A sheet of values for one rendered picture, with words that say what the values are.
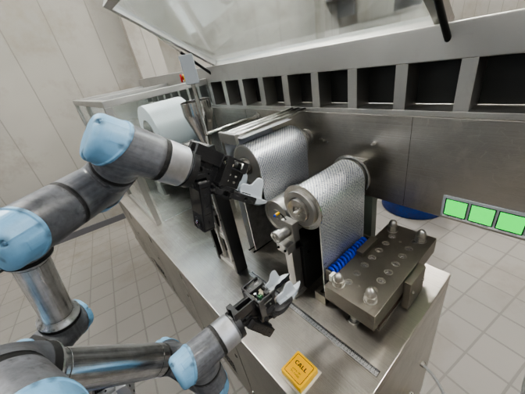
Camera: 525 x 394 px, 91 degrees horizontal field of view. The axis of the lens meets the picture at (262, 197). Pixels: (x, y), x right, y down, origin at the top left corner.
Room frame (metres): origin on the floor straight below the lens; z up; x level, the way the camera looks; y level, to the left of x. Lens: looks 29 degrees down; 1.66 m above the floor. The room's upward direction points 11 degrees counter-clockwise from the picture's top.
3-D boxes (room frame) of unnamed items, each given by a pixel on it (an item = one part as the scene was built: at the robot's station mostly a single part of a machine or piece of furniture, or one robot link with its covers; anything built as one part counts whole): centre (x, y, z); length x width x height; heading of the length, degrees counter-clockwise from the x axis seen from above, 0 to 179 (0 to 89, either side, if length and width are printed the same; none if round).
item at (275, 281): (0.52, 0.01, 1.11); 0.09 x 0.03 x 0.06; 134
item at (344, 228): (0.67, -0.24, 1.11); 0.23 x 0.01 x 0.18; 125
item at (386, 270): (0.59, -0.34, 1.00); 0.40 x 0.16 x 0.06; 125
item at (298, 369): (0.38, -0.01, 0.91); 0.07 x 0.07 x 0.02; 35
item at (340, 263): (0.65, -0.25, 1.03); 0.21 x 0.04 x 0.03; 125
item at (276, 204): (0.81, -0.14, 1.18); 0.26 x 0.12 x 0.12; 125
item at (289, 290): (0.48, -0.02, 1.11); 0.09 x 0.03 x 0.06; 116
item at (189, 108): (1.29, 0.22, 1.50); 0.14 x 0.14 x 0.06
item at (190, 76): (1.11, 0.19, 1.66); 0.07 x 0.07 x 0.10; 13
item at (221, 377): (0.36, 0.22, 1.01); 0.11 x 0.08 x 0.11; 57
